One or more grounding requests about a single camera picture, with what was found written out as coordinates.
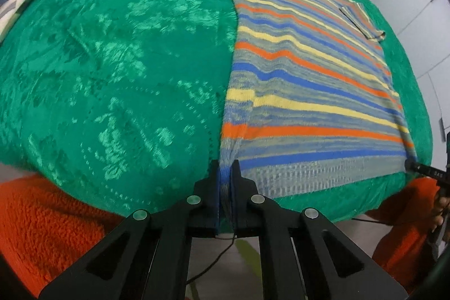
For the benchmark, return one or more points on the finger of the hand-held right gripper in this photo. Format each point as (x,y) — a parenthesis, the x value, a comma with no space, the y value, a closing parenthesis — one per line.
(423,170)

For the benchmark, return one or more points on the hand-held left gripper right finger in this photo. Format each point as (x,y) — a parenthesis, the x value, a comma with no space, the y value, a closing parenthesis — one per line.
(237,196)

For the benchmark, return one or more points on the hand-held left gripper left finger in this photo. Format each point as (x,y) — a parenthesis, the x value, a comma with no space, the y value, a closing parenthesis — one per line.
(213,196)

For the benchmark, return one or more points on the striped knit sweater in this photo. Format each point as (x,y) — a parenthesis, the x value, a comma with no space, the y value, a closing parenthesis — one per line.
(298,92)

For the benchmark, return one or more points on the person's right hand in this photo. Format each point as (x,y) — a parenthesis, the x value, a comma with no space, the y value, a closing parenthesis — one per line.
(442,212)

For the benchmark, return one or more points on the green velvet blanket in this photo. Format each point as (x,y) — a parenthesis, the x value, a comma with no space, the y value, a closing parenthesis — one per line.
(105,75)

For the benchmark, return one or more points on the orange fleece blanket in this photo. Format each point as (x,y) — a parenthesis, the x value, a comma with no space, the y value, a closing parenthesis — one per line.
(42,222)

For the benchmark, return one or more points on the white grey pillow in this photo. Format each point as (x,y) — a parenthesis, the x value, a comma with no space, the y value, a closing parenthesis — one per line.
(14,8)

